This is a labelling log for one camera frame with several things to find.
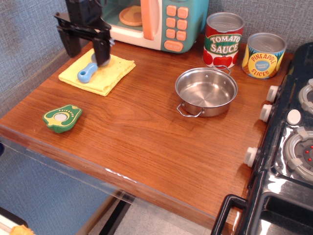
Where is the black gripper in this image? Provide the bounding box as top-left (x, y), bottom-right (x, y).
top-left (54, 0), bottom-right (111, 67)

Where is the blue spoon with grey bowl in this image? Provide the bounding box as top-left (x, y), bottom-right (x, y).
top-left (77, 53), bottom-right (111, 84)

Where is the yellow folded rag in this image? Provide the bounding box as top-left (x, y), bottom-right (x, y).
top-left (59, 49), bottom-right (135, 96)

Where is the white stove knob top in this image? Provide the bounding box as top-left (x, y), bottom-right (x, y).
top-left (267, 86), bottom-right (279, 103)

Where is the white stove knob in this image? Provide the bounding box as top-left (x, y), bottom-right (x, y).
top-left (267, 86), bottom-right (279, 103)
top-left (259, 104), bottom-right (272, 122)
top-left (244, 147), bottom-right (258, 168)

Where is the orange plate in microwave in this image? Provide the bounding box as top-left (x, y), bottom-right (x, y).
top-left (119, 5), bottom-right (142, 26)

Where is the green toy avocado half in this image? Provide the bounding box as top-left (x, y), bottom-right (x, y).
top-left (43, 104), bottom-right (83, 133)

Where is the teal toy microwave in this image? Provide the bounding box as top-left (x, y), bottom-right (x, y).
top-left (101, 0), bottom-right (209, 53)

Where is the tomato sauce can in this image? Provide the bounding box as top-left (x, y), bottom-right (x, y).
top-left (202, 12), bottom-right (245, 70)

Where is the pineapple slices can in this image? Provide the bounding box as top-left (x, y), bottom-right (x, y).
top-left (242, 32), bottom-right (287, 79)

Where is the white stove knob middle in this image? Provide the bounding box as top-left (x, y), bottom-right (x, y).
top-left (259, 104), bottom-right (272, 122)

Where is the white stove knob bottom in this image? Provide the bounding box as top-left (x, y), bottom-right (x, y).
top-left (244, 147), bottom-right (258, 168)

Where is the black toy stove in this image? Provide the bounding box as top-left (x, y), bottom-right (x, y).
top-left (212, 43), bottom-right (313, 235)

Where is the steel pot with handles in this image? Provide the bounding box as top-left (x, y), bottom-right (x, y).
top-left (175, 66), bottom-right (238, 118)

